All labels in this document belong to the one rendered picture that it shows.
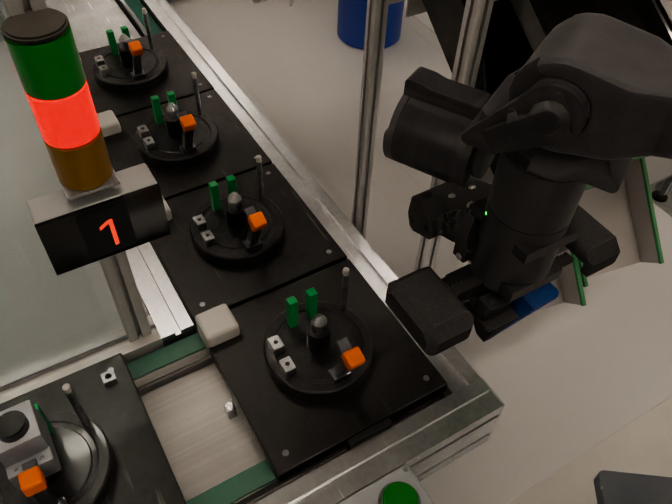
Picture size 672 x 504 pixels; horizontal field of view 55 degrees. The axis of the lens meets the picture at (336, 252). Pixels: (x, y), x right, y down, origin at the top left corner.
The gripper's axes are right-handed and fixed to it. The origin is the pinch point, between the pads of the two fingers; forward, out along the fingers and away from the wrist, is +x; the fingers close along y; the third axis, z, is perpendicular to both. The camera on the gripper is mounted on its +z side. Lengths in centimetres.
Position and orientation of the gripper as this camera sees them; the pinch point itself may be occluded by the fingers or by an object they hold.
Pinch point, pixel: (491, 312)
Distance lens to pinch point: 54.2
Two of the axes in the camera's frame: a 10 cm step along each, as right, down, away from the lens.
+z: -5.1, -6.5, 5.6
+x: -0.3, 6.7, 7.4
